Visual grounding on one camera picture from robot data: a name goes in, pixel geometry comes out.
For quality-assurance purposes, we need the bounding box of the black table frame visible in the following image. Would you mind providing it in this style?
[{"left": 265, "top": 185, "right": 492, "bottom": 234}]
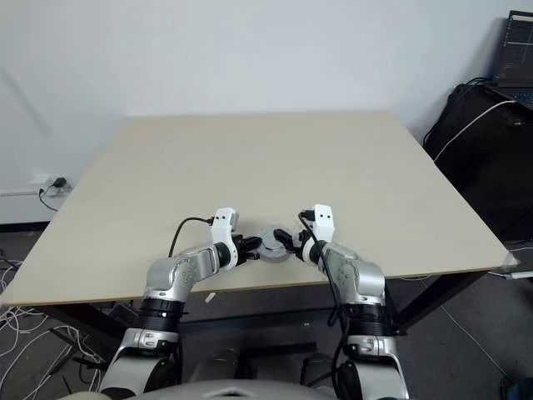
[{"left": 39, "top": 269, "right": 489, "bottom": 338}]

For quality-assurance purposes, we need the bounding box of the white wall outlet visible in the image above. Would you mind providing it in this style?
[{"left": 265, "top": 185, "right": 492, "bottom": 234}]
[{"left": 27, "top": 174, "right": 77, "bottom": 197}]

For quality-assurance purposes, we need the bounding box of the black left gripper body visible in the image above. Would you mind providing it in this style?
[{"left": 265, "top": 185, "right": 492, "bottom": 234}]
[{"left": 232, "top": 234, "right": 252, "bottom": 267}]

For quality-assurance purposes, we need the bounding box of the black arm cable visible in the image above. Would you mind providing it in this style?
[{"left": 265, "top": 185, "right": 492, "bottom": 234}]
[
  {"left": 296, "top": 209, "right": 356, "bottom": 377},
  {"left": 167, "top": 216, "right": 215, "bottom": 258}
]

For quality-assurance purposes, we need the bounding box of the white floor cable tangle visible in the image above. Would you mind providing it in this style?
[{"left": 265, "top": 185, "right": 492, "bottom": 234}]
[{"left": 0, "top": 257, "right": 106, "bottom": 393}]

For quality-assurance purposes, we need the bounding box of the white power strip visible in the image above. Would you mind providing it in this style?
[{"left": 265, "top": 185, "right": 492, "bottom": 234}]
[{"left": 488, "top": 269, "right": 533, "bottom": 282}]

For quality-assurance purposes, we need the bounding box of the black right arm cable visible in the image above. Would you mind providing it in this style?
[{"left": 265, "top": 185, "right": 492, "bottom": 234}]
[{"left": 296, "top": 209, "right": 356, "bottom": 377}]

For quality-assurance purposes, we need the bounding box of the black bag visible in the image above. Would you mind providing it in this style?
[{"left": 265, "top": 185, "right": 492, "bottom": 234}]
[{"left": 421, "top": 82, "right": 533, "bottom": 243}]

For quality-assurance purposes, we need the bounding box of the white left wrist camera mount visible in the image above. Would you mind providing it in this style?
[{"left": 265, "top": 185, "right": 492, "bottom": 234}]
[{"left": 209, "top": 206, "right": 242, "bottom": 268}]

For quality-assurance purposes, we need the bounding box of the silver ribbed motor lid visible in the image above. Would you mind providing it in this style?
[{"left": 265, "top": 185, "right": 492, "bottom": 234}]
[{"left": 259, "top": 224, "right": 293, "bottom": 253}]

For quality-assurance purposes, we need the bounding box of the black laptop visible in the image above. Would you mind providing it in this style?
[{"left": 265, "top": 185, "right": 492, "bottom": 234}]
[{"left": 492, "top": 9, "right": 533, "bottom": 105}]

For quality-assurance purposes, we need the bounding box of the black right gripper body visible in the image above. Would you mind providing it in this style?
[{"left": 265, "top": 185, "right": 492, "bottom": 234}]
[{"left": 290, "top": 232, "right": 312, "bottom": 261}]

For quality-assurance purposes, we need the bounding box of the white cable over bag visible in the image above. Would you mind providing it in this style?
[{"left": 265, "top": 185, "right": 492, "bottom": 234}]
[{"left": 433, "top": 98, "right": 518, "bottom": 163}]

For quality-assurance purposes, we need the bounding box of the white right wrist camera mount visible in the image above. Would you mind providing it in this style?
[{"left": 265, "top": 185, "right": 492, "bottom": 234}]
[{"left": 300, "top": 203, "right": 336, "bottom": 264}]

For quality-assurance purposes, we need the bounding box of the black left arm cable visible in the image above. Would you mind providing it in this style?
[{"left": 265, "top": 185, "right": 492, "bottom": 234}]
[{"left": 167, "top": 216, "right": 215, "bottom": 258}]

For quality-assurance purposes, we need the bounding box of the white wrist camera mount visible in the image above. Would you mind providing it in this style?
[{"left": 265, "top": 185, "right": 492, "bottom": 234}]
[
  {"left": 209, "top": 206, "right": 242, "bottom": 268},
  {"left": 300, "top": 203, "right": 336, "bottom": 264}
]

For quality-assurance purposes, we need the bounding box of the black outlet cable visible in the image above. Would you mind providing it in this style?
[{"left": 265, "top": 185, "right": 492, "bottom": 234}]
[{"left": 37, "top": 186, "right": 60, "bottom": 213}]

